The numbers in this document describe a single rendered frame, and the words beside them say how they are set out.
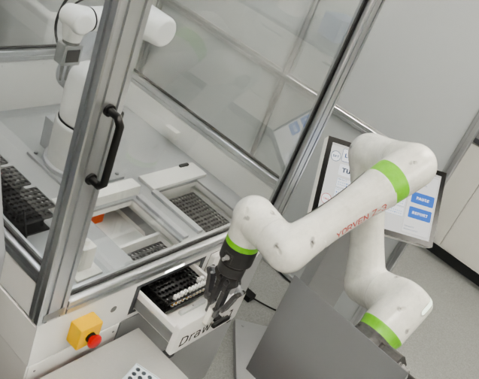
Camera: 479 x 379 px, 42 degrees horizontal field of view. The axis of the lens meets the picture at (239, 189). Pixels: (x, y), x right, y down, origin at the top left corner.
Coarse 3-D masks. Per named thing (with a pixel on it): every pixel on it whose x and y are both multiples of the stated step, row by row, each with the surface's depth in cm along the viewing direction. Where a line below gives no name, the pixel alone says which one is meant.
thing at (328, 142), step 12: (324, 144) 239; (348, 144) 238; (324, 156) 235; (324, 168) 235; (444, 180) 246; (312, 192) 237; (312, 204) 233; (432, 228) 243; (408, 240) 240; (420, 240) 241; (432, 240) 242
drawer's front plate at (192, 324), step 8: (224, 304) 178; (240, 304) 188; (200, 312) 171; (224, 312) 182; (232, 312) 187; (184, 320) 167; (192, 320) 168; (200, 320) 171; (176, 328) 165; (184, 328) 166; (192, 328) 170; (200, 328) 174; (216, 328) 184; (176, 336) 165; (184, 336) 169; (192, 336) 173; (200, 336) 178; (168, 344) 168; (176, 344) 168; (184, 344) 173; (168, 352) 169
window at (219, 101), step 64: (192, 0) 122; (256, 0) 138; (320, 0) 158; (192, 64) 134; (256, 64) 153; (320, 64) 179; (128, 128) 130; (192, 128) 148; (256, 128) 173; (128, 192) 144; (192, 192) 166; (256, 192) 198; (128, 256) 161
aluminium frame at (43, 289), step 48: (144, 0) 111; (384, 0) 181; (96, 48) 112; (96, 96) 115; (336, 96) 197; (96, 144) 123; (96, 192) 132; (288, 192) 213; (48, 240) 135; (48, 288) 140; (96, 288) 156
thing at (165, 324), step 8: (200, 272) 192; (144, 296) 174; (200, 296) 191; (136, 304) 176; (144, 304) 174; (152, 304) 172; (144, 312) 174; (152, 312) 172; (160, 312) 171; (168, 312) 180; (176, 312) 181; (192, 312) 184; (152, 320) 173; (160, 320) 171; (168, 320) 169; (176, 320) 179; (160, 328) 171; (168, 328) 169; (168, 336) 170
